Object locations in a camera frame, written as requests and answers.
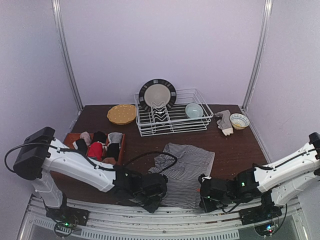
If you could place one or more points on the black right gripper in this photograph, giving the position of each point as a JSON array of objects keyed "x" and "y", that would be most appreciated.
[{"x": 204, "y": 196}]

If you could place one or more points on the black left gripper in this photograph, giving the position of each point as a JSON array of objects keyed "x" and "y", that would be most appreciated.
[{"x": 152, "y": 203}]

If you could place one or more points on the grey striped boxer underwear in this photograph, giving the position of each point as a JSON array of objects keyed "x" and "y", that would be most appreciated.
[{"x": 183, "y": 186}]

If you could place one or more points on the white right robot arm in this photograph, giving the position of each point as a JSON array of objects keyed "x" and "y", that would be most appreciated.
[{"x": 275, "y": 183}]

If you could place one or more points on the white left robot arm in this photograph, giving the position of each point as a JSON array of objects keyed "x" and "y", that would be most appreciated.
[{"x": 41, "y": 153}]

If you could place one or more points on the black rolled underwear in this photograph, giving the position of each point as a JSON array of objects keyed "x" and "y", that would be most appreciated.
[{"x": 113, "y": 151}]

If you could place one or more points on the red rolled underwear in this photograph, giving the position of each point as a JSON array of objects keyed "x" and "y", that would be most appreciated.
[{"x": 95, "y": 151}]

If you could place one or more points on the grey beige sock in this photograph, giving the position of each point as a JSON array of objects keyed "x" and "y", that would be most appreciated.
[{"x": 224, "y": 123}]

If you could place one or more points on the grey rolled sock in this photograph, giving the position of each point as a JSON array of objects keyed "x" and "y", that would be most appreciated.
[{"x": 115, "y": 138}]

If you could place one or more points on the yellow patterned white bowl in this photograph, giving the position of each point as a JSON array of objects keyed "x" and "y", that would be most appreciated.
[{"x": 239, "y": 121}]

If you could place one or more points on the light blue bowl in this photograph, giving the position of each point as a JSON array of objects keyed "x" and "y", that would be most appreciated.
[{"x": 193, "y": 110}]

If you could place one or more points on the yellow dotted plate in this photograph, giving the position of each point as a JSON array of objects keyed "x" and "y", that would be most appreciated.
[{"x": 122, "y": 114}]

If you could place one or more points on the beige rolled sock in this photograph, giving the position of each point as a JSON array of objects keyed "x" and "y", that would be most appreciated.
[{"x": 86, "y": 137}]

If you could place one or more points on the brown wooden organizer box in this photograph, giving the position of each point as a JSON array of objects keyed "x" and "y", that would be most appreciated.
[{"x": 74, "y": 141}]

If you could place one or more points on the black rimmed grey plate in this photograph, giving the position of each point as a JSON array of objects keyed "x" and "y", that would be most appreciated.
[{"x": 157, "y": 92}]

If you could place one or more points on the aluminium front rail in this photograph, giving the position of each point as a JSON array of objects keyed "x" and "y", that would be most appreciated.
[{"x": 115, "y": 222}]

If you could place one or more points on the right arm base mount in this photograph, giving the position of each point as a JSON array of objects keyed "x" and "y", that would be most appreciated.
[{"x": 263, "y": 215}]

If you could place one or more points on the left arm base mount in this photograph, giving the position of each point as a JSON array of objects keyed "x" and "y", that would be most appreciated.
[{"x": 66, "y": 218}]

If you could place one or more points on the white wire dish rack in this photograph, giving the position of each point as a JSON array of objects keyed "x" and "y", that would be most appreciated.
[{"x": 161, "y": 120}]

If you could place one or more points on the right aluminium frame post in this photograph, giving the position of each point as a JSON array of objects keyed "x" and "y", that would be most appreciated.
[{"x": 265, "y": 22}]

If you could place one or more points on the aluminium frame post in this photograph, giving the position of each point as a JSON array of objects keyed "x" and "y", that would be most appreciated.
[
  {"x": 57, "y": 13},
  {"x": 265, "y": 22}
]

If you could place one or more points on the left aluminium frame post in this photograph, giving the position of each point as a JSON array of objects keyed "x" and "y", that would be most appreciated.
[{"x": 57, "y": 13}]

